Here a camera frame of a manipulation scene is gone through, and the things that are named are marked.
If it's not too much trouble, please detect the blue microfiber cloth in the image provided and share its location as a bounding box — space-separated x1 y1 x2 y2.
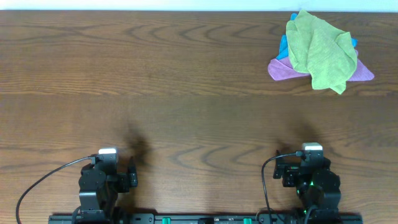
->
276 13 358 60

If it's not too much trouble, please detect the light green microfiber cloth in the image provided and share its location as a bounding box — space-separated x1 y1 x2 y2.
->
285 10 358 95

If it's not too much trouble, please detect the black left camera cable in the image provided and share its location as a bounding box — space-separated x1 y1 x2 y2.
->
16 156 97 224

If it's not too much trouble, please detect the black right camera cable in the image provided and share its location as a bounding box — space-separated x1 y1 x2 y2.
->
255 151 304 223

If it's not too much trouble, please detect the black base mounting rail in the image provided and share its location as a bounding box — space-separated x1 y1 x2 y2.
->
48 213 363 224

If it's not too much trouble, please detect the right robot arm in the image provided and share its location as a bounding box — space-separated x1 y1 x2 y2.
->
273 149 341 223

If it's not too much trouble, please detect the black camera cable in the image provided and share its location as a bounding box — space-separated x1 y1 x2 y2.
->
16 156 97 224
255 151 304 223

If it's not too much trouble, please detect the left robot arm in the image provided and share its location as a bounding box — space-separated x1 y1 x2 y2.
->
71 153 138 223

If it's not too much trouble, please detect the purple microfiber cloth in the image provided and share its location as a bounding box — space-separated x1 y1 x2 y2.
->
267 48 374 82

